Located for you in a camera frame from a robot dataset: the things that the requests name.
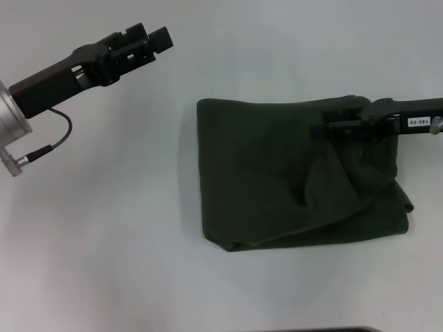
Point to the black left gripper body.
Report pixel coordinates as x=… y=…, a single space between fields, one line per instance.
x=62 y=79

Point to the white number label sticker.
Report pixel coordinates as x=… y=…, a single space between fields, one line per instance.
x=418 y=121

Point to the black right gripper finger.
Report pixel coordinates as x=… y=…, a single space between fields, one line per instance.
x=339 y=130
x=342 y=114

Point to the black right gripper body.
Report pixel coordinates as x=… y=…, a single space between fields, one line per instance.
x=401 y=117

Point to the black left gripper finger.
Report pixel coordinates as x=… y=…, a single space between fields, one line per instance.
x=145 y=52
x=133 y=34

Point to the dark green printed T-shirt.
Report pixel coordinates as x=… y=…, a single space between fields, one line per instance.
x=277 y=180

